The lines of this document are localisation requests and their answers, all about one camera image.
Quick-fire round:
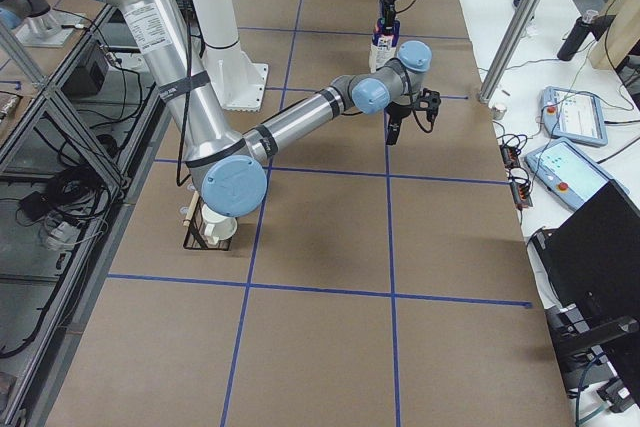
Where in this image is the blue white milk carton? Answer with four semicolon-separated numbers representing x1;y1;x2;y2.
368;18;400;72

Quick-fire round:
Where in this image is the teach pendant near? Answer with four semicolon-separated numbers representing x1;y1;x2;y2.
525;138;614;211

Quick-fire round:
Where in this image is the black bottle on desk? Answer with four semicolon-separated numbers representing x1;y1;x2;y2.
556;9;599;61

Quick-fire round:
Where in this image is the small metal cylinder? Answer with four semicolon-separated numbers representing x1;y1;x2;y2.
491;103;507;121

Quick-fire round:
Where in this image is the black wire mug rack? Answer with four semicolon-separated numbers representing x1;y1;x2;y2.
182;191;238;251

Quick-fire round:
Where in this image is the black laptop monitor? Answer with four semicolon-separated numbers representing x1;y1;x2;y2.
532;180;639;401

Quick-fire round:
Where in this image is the teach pendant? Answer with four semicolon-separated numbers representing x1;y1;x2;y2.
525;138;614;211
540;86;608;147

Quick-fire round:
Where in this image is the aluminium frame post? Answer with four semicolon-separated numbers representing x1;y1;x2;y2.
478;0;540;104

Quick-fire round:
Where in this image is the white mug on rack front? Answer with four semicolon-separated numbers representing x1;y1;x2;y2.
201;205;238;246

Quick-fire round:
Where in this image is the teach pendant far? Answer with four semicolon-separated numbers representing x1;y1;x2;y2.
540;86;608;147

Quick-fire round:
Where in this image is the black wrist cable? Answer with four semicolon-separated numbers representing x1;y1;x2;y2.
404;91;441;134

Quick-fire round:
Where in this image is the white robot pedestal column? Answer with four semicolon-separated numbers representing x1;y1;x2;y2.
192;0;269;112

